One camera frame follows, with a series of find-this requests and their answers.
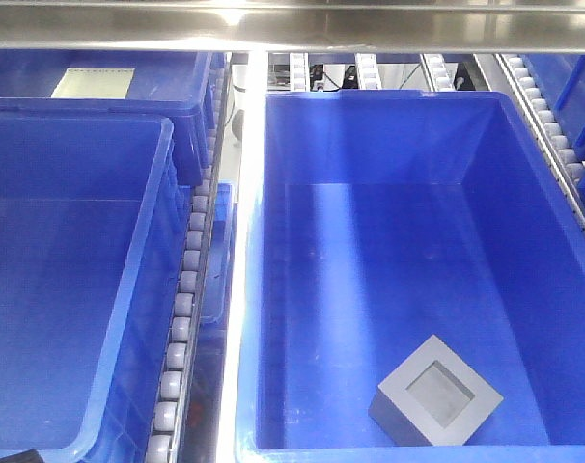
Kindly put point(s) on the gray hollow square base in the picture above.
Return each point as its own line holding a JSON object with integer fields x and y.
{"x": 433, "y": 398}

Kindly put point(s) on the large blue bin target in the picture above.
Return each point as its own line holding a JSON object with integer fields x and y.
{"x": 387, "y": 218}

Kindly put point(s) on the blue bin with paper label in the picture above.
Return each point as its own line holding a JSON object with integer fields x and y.
{"x": 172, "y": 84}

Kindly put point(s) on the large blue bin left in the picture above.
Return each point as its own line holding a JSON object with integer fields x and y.
{"x": 92, "y": 226}

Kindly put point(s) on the blue bin far right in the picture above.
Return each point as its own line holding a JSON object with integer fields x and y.
{"x": 561, "y": 80}

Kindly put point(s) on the steel shelf beam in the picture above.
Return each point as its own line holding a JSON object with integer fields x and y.
{"x": 313, "y": 26}

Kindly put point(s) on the roller conveyor rail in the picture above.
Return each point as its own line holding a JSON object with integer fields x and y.
{"x": 174, "y": 385}
{"x": 548, "y": 133}

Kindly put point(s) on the roller conveyor rail right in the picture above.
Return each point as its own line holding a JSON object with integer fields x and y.
{"x": 548, "y": 133}

